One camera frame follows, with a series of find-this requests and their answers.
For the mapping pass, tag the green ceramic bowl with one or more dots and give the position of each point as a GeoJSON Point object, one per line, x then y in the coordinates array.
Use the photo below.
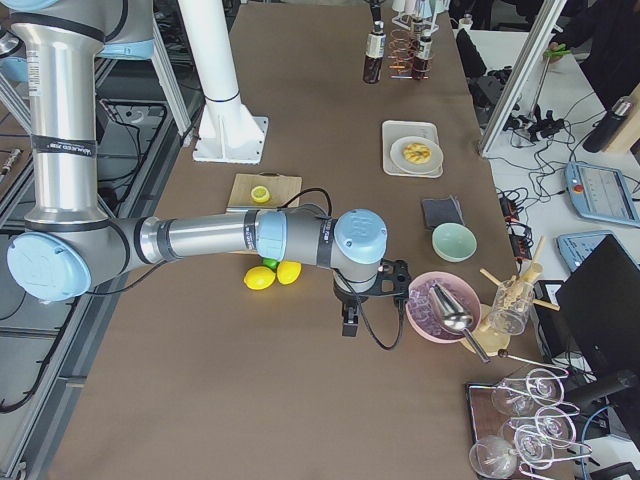
{"type": "Point", "coordinates": [454, 242]}

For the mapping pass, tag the metal ice scoop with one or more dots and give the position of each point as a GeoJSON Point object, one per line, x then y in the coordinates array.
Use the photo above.
{"type": "Point", "coordinates": [454, 318]}

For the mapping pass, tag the yellow lemon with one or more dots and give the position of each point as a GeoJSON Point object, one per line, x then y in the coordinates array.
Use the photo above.
{"type": "Point", "coordinates": [288, 272]}
{"type": "Point", "coordinates": [259, 278]}

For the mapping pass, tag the blue teach pendant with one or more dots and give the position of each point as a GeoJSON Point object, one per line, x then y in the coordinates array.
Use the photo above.
{"type": "Point", "coordinates": [600, 193]}

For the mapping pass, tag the braided ring pastry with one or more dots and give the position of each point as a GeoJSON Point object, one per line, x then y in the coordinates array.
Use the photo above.
{"type": "Point", "coordinates": [417, 153]}

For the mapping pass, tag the tea bottle white cap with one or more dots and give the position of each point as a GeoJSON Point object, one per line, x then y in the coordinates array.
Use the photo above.
{"type": "Point", "coordinates": [374, 53]}

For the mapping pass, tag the yellow lemon upper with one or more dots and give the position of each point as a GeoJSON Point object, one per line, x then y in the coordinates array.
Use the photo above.
{"type": "Point", "coordinates": [288, 272]}

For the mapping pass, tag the yellow lemon lower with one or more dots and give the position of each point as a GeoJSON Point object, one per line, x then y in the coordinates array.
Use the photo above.
{"type": "Point", "coordinates": [259, 278]}

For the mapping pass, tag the bamboo cutting board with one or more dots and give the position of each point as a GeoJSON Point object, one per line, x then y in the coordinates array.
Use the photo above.
{"type": "Point", "coordinates": [240, 192]}

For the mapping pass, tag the copper wire bottle rack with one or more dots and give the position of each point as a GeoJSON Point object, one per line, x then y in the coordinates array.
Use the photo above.
{"type": "Point", "coordinates": [402, 49]}

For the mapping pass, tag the aluminium frame post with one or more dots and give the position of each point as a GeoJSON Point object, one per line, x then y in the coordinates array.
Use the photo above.
{"type": "Point", "coordinates": [532, 51]}

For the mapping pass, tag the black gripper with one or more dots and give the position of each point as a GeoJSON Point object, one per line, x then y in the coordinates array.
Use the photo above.
{"type": "Point", "coordinates": [346, 296]}
{"type": "Point", "coordinates": [375, 10]}

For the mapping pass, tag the green lime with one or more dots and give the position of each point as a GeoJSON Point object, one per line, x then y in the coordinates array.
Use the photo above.
{"type": "Point", "coordinates": [270, 263]}

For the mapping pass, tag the clear glass mug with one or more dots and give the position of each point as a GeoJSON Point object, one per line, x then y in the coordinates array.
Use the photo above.
{"type": "Point", "coordinates": [510, 310]}

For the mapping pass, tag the black water bottle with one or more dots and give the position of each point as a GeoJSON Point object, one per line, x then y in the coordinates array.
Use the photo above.
{"type": "Point", "coordinates": [604, 132]}

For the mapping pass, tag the wine glass rack tray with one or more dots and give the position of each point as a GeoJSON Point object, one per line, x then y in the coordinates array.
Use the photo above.
{"type": "Point", "coordinates": [522, 427]}

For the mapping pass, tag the pink bowl of ice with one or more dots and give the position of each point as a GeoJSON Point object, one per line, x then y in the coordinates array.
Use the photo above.
{"type": "Point", "coordinates": [421, 314]}

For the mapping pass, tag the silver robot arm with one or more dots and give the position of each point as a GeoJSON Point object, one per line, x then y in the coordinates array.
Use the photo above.
{"type": "Point", "coordinates": [71, 245]}

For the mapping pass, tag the cream serving tray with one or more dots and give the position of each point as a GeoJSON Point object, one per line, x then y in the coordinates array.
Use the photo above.
{"type": "Point", "coordinates": [397, 135]}

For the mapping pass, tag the round wooden stand base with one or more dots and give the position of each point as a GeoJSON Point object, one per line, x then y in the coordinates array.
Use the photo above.
{"type": "Point", "coordinates": [491, 340]}

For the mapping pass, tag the half lemon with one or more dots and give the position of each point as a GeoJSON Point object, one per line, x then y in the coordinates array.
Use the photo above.
{"type": "Point", "coordinates": [260, 194]}

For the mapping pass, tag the grey folded cloth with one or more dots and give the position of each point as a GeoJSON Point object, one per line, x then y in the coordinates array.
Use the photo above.
{"type": "Point", "coordinates": [441, 211]}

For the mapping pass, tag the white round plate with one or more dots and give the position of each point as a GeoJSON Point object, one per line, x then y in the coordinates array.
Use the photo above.
{"type": "Point", "coordinates": [431, 167]}

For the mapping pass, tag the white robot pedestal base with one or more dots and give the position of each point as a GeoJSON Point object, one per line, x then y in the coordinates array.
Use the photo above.
{"type": "Point", "coordinates": [228, 132]}

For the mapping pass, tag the tea bottle front left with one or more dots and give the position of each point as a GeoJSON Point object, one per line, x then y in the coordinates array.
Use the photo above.
{"type": "Point", "coordinates": [422, 57]}

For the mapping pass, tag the black monitor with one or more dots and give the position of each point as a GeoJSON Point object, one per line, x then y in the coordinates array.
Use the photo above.
{"type": "Point", "coordinates": [600, 303]}

